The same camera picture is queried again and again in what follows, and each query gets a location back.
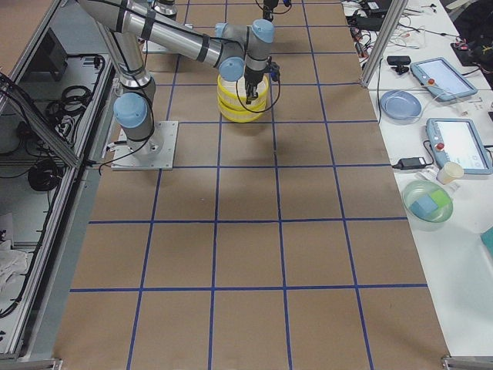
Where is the paper cup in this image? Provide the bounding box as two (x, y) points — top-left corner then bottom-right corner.
(436, 161), (464, 185)

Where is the black webcam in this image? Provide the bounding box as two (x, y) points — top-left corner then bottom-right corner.
(387, 55), (411, 76)

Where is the far teach pendant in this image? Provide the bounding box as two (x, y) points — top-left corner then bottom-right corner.
(409, 57), (478, 102)

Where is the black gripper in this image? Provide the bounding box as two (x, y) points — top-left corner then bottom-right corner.
(244, 57), (280, 105)
(262, 0), (292, 19)

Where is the near teach pendant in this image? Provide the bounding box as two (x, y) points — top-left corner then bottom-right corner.
(426, 118), (492, 175)

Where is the aluminium frame post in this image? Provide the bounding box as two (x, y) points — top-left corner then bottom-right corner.
(360, 0), (408, 88)

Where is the teach pendant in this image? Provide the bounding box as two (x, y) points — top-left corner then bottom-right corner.
(426, 118), (492, 175)
(409, 57), (478, 102)

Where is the black power adapter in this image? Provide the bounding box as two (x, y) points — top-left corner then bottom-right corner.
(392, 156), (433, 170)

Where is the white cloth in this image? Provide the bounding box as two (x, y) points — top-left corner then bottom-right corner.
(1, 240), (28, 291)

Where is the green bowl with sponges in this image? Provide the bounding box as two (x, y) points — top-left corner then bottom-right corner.
(401, 180), (454, 231)

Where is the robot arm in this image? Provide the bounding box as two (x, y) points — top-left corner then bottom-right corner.
(79, 1), (280, 110)

